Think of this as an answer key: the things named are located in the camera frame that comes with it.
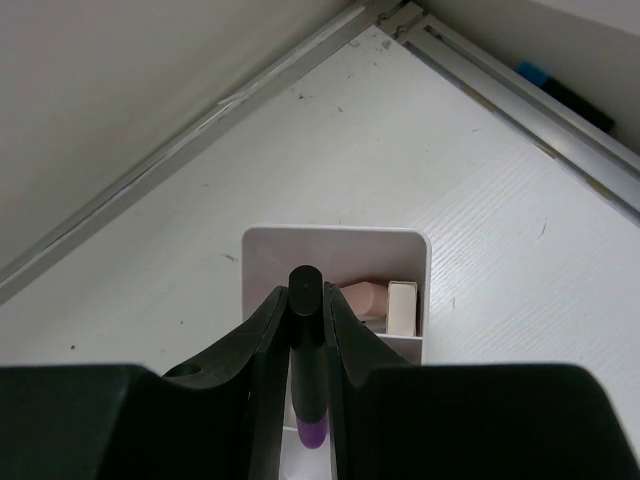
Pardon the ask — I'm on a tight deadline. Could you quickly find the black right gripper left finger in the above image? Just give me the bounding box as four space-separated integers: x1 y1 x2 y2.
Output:
1 287 289 479

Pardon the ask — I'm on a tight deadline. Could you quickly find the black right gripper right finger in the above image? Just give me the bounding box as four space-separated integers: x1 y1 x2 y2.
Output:
323 284 628 479

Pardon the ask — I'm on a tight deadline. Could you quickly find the boxed white eraser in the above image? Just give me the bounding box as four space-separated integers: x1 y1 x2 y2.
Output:
386 281 418 337

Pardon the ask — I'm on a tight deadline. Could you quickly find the purple highlighter marker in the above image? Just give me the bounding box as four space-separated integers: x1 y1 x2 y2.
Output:
288 265 328 450

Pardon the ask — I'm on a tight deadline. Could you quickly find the pink correction tape roll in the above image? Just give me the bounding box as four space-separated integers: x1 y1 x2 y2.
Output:
341 282 388 333

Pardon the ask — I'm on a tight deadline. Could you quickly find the white divided container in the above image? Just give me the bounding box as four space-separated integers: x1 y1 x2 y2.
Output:
241 226 433 480

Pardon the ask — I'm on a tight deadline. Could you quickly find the blue pen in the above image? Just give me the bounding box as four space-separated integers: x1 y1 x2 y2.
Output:
515 61 616 133

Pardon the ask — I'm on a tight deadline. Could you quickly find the aluminium table edge rail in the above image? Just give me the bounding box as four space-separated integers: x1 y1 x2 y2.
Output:
1 1 639 302

